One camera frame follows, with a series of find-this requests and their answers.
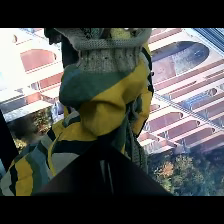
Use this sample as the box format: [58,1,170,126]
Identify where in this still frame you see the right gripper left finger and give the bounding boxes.
[34,143,108,197]

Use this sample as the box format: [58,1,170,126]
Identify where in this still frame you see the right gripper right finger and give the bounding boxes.
[107,145,174,197]

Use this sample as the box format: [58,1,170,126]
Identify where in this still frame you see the yellow grey striped sweater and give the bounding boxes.
[0,27,155,197]

